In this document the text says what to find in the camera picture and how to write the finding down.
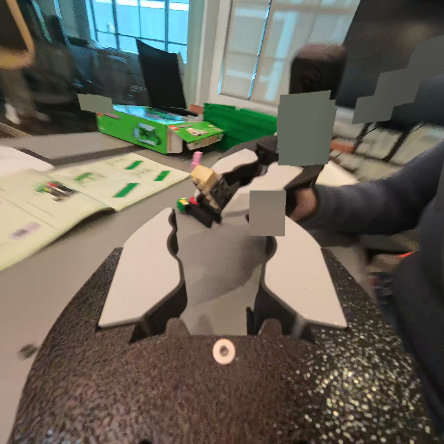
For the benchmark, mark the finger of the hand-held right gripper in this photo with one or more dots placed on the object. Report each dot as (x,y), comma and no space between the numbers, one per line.
(274,178)
(239,158)

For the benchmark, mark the paned window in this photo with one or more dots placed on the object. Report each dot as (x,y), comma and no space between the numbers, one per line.
(145,20)

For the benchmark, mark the green and black brick assembly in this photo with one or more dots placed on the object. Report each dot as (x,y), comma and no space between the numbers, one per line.
(201,213)

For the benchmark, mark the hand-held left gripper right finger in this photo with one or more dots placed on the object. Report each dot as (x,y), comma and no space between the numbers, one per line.
(301,277)

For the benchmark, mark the person's dark clothed torso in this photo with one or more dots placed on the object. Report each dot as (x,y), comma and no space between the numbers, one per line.
(426,312)

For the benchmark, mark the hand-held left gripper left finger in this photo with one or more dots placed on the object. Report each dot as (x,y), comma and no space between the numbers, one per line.
(145,270)

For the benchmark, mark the black monitor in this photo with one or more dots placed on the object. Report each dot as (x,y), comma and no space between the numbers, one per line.
(163,79)

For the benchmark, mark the open instruction booklet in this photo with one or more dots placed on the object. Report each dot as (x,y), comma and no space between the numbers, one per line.
(69,208)

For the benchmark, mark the grey desk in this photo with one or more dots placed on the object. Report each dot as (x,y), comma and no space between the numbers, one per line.
(69,295)

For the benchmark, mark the green cardboard box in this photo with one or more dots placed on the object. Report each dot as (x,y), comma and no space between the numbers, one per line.
(152,128)

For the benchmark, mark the tan and black brick assembly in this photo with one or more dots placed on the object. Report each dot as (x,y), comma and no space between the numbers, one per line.
(211,184)

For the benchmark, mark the dark chair back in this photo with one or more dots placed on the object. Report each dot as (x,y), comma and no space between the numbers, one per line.
(317,69)

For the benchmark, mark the red fabric piece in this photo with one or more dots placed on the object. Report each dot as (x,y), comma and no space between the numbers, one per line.
(406,255)

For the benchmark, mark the person's right forearm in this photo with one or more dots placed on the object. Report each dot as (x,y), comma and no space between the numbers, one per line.
(374,204)

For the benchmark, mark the white framed window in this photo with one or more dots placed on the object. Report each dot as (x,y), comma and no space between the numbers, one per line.
(295,34)

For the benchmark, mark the person's right hand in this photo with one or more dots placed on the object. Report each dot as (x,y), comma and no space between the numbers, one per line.
(305,204)

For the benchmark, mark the pink toy brick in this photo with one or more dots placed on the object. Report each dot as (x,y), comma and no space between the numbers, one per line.
(197,160)

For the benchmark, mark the green plastic bin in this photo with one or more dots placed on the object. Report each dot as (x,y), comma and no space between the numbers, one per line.
(242,128)

